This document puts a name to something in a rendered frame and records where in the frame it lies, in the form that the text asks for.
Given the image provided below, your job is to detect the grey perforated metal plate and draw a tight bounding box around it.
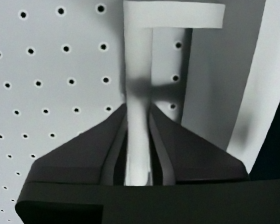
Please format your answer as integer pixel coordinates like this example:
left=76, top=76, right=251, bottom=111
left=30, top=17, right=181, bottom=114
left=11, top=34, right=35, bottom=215
left=0, top=0, right=193, bottom=224

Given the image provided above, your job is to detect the grey boxy benchtop instrument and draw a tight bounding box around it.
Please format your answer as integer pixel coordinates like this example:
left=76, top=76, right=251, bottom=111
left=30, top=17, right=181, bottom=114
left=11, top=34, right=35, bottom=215
left=123, top=0, right=280, bottom=185

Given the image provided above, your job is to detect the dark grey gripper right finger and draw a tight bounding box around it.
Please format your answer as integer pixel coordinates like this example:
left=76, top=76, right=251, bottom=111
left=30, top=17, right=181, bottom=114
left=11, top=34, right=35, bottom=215
left=148, top=103, right=251, bottom=185

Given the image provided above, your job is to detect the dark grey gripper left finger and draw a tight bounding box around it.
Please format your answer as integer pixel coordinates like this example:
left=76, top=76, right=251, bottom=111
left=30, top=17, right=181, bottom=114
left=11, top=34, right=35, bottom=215
left=24, top=103, right=129, bottom=185

